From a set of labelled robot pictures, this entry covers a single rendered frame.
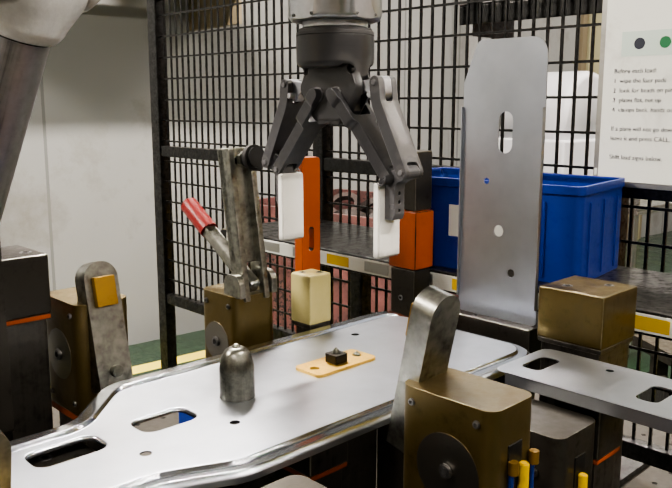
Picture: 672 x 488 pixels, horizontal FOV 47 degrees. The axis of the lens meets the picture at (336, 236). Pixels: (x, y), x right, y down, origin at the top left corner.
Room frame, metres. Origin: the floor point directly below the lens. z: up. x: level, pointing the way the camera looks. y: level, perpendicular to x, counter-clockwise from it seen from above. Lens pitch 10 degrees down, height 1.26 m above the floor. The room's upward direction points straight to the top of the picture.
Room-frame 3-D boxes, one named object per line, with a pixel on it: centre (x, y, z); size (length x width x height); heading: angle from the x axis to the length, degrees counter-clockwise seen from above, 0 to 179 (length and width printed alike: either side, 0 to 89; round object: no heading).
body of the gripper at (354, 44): (0.77, 0.00, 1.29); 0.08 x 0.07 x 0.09; 44
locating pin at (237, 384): (0.68, 0.09, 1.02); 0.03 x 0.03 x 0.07
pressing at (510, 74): (0.94, -0.20, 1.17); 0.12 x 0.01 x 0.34; 44
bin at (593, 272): (1.14, -0.24, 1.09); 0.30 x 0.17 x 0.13; 52
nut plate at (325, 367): (0.77, 0.00, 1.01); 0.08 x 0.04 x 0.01; 134
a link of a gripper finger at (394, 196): (0.70, -0.06, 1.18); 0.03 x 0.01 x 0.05; 44
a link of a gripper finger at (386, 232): (0.72, -0.05, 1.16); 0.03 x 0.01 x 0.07; 134
